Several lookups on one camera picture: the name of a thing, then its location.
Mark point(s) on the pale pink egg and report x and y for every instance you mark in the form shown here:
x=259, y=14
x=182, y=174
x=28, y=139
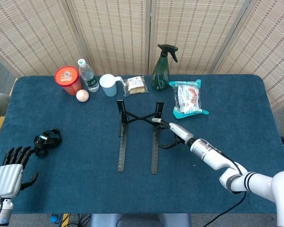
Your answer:
x=82, y=95

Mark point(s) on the blue grey chair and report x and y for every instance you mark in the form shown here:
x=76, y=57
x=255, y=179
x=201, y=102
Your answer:
x=142, y=220

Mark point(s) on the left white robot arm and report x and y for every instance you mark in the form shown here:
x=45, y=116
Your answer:
x=2, y=212

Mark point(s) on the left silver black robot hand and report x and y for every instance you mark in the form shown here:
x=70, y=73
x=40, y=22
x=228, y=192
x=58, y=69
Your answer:
x=7, y=177

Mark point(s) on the bamboo folding screen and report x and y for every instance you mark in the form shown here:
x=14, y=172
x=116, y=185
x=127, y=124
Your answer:
x=109, y=35

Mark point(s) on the clear water bottle green label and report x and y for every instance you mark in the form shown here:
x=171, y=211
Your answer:
x=90, y=79

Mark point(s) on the teal white snack packet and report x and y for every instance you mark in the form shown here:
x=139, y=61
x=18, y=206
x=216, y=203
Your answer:
x=188, y=99

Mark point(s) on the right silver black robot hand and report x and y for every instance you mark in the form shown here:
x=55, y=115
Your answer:
x=182, y=133

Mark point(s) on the blue table cloth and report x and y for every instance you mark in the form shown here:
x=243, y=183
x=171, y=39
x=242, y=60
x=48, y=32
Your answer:
x=85, y=189

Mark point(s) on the small blue ball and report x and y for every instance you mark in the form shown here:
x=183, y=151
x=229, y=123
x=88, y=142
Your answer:
x=54, y=218

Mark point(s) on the plastic wrapped sponge cake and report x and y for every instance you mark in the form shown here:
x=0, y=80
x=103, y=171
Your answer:
x=136, y=86

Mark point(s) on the orange tub with red lid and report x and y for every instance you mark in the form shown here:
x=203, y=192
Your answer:
x=67, y=78

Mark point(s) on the black folding laptop stand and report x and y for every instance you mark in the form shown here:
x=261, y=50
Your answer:
x=122, y=151

